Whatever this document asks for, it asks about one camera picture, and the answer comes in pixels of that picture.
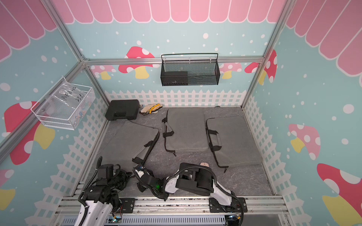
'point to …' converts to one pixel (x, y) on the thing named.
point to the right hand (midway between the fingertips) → (137, 178)
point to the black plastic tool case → (122, 109)
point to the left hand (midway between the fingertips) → (133, 174)
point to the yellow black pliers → (155, 108)
